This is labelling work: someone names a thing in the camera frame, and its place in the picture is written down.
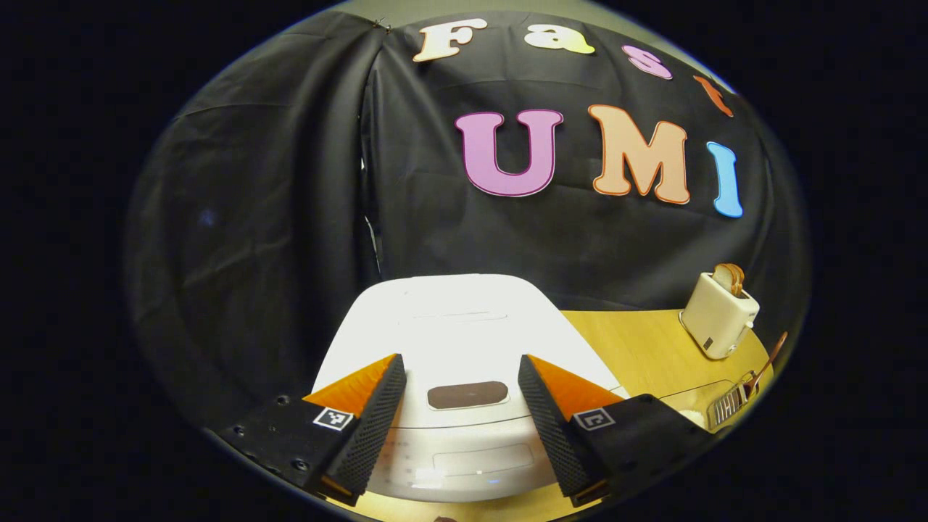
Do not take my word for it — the black backdrop cloth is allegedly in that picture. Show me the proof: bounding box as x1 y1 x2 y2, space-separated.
125 11 811 428

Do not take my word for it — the clear wire chopstick holder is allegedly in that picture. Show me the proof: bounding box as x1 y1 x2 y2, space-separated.
707 373 761 430

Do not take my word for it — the white rice cooker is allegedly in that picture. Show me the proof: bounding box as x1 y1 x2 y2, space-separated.
312 273 630 502

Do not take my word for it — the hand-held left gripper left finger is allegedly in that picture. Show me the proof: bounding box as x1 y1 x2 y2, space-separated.
214 354 407 507

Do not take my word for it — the white toaster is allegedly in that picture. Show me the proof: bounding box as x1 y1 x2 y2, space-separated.
679 272 761 360

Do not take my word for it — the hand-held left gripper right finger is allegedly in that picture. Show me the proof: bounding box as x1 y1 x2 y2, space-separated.
518 354 715 508

